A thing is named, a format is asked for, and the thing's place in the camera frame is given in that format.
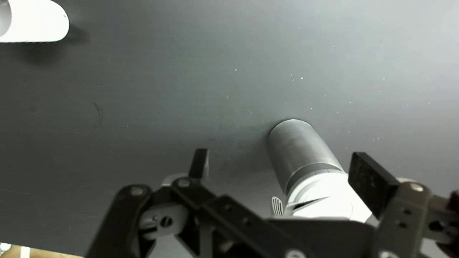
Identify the grey flask with white lid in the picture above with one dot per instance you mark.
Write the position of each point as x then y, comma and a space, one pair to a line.
306, 159

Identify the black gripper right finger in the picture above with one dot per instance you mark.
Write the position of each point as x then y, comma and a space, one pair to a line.
378, 183

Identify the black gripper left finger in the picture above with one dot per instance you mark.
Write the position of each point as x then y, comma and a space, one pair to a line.
210, 209

